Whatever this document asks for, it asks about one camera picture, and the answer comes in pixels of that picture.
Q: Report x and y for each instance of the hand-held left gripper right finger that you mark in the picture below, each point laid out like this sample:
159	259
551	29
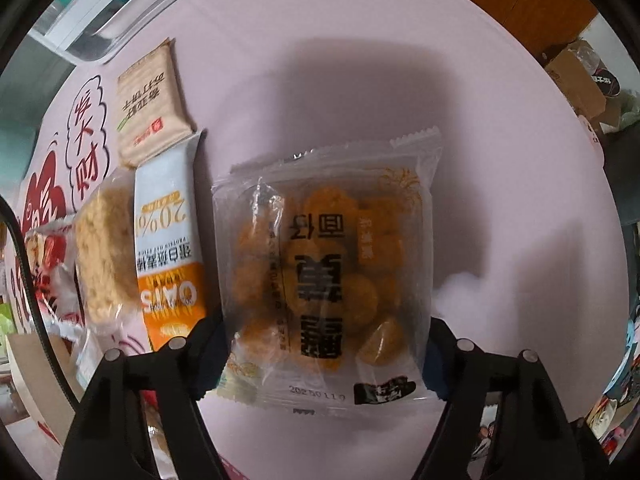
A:
436	380

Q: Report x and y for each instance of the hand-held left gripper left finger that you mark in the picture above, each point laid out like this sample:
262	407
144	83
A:
207	360

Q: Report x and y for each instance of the white orange oat bar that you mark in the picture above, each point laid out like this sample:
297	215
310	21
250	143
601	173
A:
170	240

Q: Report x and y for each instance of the clear puffed rice cake packet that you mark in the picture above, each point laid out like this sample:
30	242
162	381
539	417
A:
105	260

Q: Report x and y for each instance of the clear golden pastry packet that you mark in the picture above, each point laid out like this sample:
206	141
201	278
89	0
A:
325	270

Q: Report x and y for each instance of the red white snack packet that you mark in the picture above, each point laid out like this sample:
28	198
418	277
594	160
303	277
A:
47	260

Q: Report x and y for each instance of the beige cracker packet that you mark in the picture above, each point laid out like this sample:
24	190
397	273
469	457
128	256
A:
150	105

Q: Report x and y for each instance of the cardboard box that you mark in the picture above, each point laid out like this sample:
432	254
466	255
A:
575	77

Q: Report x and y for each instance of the black round tin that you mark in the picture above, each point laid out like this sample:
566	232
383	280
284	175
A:
605	82

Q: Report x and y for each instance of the clear storage box, white lid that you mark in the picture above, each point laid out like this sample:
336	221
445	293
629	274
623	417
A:
85	35

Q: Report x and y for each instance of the wooden cabinet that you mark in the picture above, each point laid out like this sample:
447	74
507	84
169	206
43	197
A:
500	0

